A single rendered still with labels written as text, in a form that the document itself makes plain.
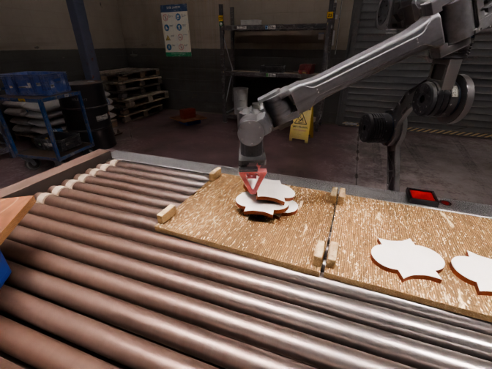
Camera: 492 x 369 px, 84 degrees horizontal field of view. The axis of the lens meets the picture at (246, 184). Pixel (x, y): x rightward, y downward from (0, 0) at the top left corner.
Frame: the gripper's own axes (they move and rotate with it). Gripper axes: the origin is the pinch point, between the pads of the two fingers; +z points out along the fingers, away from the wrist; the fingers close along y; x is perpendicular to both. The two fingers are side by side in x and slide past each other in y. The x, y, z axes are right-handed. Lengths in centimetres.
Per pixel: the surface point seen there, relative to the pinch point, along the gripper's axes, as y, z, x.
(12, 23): -401, -66, -334
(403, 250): 20.5, 6.4, 31.5
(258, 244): 16.4, 6.8, 0.8
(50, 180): -17, 5, -67
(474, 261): 24, 7, 44
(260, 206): 6.1, 3.3, 1.7
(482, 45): -369, -20, 343
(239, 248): 17.8, 6.7, -3.7
